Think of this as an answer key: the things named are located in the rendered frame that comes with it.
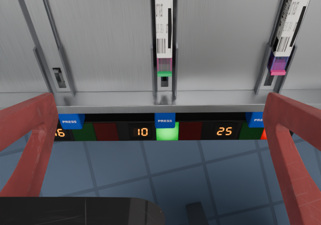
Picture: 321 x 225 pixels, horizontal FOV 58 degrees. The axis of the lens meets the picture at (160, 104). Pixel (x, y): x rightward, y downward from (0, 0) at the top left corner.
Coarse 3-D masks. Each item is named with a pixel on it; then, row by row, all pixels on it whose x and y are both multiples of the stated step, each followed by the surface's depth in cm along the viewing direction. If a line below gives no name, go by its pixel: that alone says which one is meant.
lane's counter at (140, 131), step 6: (132, 126) 37; (138, 126) 37; (144, 126) 37; (150, 126) 37; (132, 132) 38; (138, 132) 38; (144, 132) 38; (150, 132) 38; (132, 138) 39; (138, 138) 39; (144, 138) 39; (150, 138) 39
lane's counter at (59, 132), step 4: (60, 124) 37; (56, 128) 37; (60, 128) 37; (56, 132) 38; (60, 132) 38; (64, 132) 38; (56, 136) 39; (60, 136) 39; (64, 136) 39; (68, 136) 39
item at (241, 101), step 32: (0, 96) 31; (32, 96) 31; (64, 96) 31; (96, 96) 31; (128, 96) 31; (160, 96) 31; (192, 96) 31; (224, 96) 31; (256, 96) 31; (288, 96) 31; (320, 96) 31
